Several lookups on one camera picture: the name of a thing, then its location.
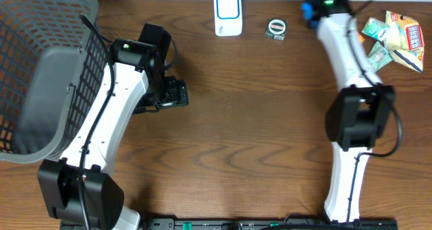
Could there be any dark green round-logo packet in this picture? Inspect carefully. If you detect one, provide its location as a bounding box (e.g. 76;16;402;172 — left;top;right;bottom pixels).
265;18;288;40

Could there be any white barcode scanner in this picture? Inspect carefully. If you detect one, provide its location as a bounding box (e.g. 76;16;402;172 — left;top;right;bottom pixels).
213;0;243;36

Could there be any teal wet wipes pack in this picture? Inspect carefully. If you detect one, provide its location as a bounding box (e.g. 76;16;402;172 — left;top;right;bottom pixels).
367;42;393;73

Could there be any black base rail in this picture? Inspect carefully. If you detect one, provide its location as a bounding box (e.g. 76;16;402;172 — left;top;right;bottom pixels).
59;217;399;230

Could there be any grey plastic shopping basket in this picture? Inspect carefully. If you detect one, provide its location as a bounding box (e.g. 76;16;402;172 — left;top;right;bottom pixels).
1;0;107;164

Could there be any small orange box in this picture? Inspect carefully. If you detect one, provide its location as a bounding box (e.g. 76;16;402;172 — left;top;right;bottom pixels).
357;33;365;43

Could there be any small teal packet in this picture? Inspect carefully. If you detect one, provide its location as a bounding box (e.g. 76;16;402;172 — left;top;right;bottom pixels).
362;18;390;42

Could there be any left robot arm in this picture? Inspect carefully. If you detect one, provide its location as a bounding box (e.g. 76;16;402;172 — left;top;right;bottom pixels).
37;38;188;229

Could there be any yellow snack bag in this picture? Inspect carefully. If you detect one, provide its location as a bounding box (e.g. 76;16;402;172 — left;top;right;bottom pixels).
384;11;425;73

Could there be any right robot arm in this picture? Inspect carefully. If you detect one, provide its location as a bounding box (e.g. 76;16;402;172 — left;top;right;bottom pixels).
302;0;395;225

